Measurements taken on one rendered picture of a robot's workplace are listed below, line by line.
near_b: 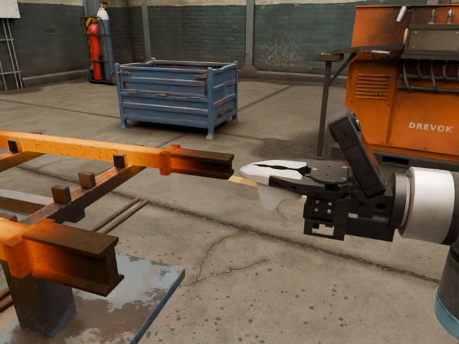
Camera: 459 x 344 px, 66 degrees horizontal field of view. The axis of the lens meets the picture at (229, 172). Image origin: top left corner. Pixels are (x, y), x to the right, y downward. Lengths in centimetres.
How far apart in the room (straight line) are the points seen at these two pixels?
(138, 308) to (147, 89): 351
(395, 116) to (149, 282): 279
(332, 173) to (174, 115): 352
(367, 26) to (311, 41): 433
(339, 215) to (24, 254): 34
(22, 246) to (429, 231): 42
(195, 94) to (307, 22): 418
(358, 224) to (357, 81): 278
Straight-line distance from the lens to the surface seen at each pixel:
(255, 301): 167
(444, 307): 57
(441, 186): 47
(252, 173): 48
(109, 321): 66
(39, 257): 37
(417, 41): 303
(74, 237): 33
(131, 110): 424
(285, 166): 50
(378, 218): 50
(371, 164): 46
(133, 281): 73
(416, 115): 325
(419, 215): 46
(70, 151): 63
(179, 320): 160
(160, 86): 396
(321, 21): 745
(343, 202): 46
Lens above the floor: 113
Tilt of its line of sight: 23 degrees down
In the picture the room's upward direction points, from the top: straight up
